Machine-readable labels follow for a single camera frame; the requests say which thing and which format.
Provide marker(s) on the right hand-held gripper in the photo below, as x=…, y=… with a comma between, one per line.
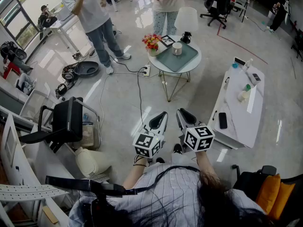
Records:
x=198, y=138

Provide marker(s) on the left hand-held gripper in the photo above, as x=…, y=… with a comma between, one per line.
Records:
x=148, y=145

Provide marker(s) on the green rectangular tray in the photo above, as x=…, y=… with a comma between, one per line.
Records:
x=182, y=60

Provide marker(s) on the cream ceramic mug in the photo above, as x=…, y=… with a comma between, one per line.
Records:
x=177, y=49

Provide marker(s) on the person's left forearm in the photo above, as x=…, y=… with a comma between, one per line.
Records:
x=135, y=174

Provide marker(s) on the person's right forearm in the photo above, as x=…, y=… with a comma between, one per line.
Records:
x=204, y=162

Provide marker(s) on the person's black shoe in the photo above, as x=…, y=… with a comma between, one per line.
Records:
x=160, y=160
x=177, y=148

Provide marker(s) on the black smartphone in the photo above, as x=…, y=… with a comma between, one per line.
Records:
x=223, y=120

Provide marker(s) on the black wrist band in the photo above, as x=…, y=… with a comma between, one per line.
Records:
x=139, y=165

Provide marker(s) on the white power strip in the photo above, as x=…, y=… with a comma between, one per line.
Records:
x=147, y=70

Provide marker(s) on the white marble cabinet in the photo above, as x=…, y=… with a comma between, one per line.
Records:
x=239, y=117

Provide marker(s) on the small cream container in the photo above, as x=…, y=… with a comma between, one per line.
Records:
x=242, y=96

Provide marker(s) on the round white side table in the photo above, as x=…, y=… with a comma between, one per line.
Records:
x=196, y=58

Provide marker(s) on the small green container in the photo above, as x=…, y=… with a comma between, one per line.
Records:
x=247, y=87

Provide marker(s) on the person's striped shirt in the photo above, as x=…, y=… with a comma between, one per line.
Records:
x=175, y=190

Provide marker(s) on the beige waste basket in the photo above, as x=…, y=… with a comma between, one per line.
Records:
x=88, y=136

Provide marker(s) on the small teal object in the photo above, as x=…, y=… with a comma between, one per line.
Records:
x=234, y=65

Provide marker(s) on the white box with phone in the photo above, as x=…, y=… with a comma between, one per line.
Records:
x=253, y=78

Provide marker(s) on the cream bag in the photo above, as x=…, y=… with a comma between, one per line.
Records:
x=90, y=162

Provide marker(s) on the red and yellow flower pot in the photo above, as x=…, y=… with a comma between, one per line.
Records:
x=151, y=42

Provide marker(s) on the clear spray bottle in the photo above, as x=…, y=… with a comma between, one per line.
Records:
x=249, y=63

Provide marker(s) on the grey round device base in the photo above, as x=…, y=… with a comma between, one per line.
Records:
x=87, y=68

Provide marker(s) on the black office chair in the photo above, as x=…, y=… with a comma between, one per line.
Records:
x=67, y=122

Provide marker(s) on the white shade table lamp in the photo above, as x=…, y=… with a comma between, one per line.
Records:
x=186, y=19

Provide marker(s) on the white round floor device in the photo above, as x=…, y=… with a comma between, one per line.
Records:
x=114, y=29

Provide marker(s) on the black electronic device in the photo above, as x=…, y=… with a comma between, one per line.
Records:
x=62, y=89

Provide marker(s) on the orange cushion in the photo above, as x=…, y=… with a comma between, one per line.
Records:
x=285, y=200
x=268, y=193

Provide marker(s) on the black swivel chair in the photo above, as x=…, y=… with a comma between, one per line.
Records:
x=217, y=1

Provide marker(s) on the white desk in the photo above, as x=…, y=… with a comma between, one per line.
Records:
x=68, y=29

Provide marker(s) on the black picture frame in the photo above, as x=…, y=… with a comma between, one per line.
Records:
x=167, y=41

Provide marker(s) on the black head camera mount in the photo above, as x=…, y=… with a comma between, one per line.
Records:
x=78, y=184

